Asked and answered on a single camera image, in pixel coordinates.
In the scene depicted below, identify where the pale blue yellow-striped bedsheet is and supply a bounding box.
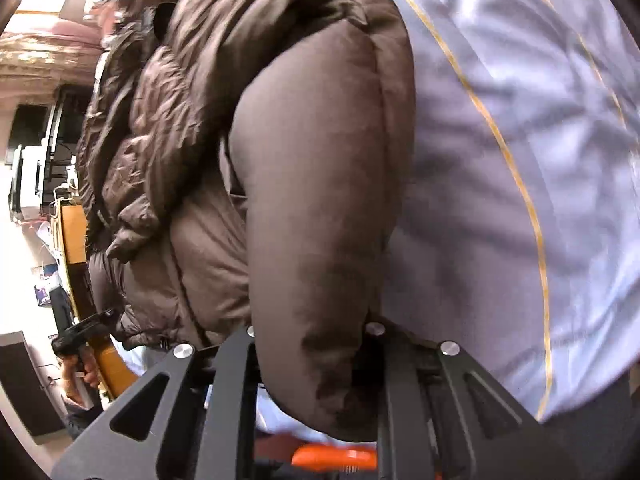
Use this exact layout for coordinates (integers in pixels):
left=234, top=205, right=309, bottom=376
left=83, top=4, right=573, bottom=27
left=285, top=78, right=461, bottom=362
left=320, top=0, right=640, bottom=423

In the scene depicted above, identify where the person's left forearm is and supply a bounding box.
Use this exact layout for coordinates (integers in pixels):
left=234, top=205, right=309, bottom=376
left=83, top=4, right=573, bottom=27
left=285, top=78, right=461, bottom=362
left=62, top=380, right=104, bottom=438

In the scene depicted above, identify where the wooden bed board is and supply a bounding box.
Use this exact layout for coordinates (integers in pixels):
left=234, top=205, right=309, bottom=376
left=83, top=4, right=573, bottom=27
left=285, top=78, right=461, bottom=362
left=52, top=199, right=147, bottom=402

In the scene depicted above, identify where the black monitor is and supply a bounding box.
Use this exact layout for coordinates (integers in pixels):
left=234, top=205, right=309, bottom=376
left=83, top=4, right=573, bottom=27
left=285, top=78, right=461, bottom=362
left=7, top=104, right=52, bottom=162

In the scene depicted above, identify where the person's left hand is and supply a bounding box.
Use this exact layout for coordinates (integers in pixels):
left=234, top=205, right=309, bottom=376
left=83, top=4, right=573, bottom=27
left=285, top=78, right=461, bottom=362
left=60, top=345, right=104, bottom=391

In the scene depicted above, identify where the brown puffer jacket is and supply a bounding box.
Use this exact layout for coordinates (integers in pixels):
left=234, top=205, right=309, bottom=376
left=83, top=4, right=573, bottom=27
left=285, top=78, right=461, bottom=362
left=77, top=0, right=418, bottom=445

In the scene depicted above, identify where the white printer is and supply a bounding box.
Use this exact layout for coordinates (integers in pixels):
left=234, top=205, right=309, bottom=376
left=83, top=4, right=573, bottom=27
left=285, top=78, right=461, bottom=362
left=9, top=144, right=53, bottom=223

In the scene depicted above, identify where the black cabinet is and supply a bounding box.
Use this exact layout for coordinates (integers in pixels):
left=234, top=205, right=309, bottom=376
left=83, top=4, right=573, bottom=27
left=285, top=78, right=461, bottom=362
left=0, top=331, right=67, bottom=438

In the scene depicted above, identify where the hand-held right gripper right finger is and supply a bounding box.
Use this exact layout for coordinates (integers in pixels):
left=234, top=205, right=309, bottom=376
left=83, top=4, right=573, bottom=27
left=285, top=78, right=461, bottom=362
left=364, top=321, right=593, bottom=480

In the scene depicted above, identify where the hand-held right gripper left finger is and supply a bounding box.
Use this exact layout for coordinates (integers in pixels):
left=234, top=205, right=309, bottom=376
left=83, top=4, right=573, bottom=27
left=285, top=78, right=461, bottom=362
left=50, top=326, right=263, bottom=480

